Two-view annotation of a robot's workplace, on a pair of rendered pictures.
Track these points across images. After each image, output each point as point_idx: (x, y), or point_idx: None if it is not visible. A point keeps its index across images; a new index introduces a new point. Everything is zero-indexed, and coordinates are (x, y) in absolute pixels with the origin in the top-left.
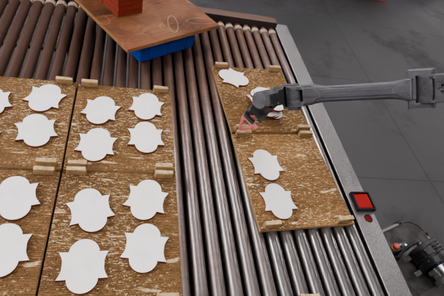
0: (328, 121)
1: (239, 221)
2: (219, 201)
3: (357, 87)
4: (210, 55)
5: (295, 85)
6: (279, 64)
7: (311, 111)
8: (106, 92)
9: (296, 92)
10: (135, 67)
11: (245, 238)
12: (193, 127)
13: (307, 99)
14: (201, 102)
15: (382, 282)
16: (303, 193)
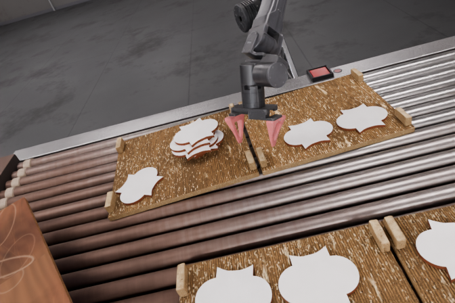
0: (208, 101)
1: (410, 149)
2: (389, 172)
3: None
4: (74, 227)
5: (258, 34)
6: (103, 148)
7: (193, 114)
8: None
9: (267, 35)
10: None
11: (432, 141)
12: (256, 224)
13: (278, 26)
14: (193, 223)
15: (406, 61)
16: (336, 103)
